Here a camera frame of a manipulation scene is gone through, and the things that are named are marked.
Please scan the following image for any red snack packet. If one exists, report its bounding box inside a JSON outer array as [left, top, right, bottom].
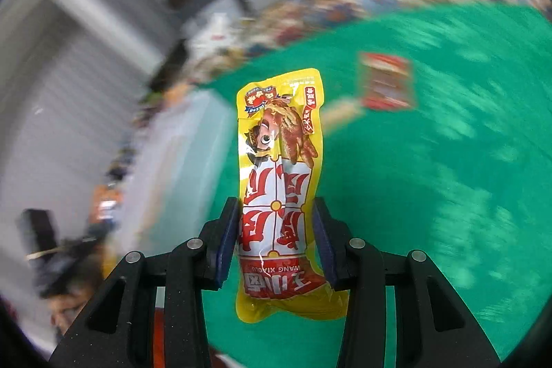
[[359, 52, 418, 111]]

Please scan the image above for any green patterned blanket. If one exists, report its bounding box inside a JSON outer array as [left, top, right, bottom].
[[203, 3, 552, 360]]

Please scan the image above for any white cardboard box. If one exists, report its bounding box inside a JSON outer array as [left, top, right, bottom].
[[125, 88, 236, 265]]

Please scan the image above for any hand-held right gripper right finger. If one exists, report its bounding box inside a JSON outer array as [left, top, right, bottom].
[[313, 197, 502, 368]]

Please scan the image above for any white crumpled cloth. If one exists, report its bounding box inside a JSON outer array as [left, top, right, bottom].
[[190, 14, 242, 58]]

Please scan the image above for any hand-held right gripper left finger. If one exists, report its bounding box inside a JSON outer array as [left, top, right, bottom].
[[49, 197, 239, 368]]

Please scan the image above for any pale sausage stick packet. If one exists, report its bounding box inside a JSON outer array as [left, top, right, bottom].
[[321, 100, 363, 131]]

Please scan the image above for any yellow red-label snack packet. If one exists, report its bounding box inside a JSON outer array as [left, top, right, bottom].
[[236, 68, 350, 324]]

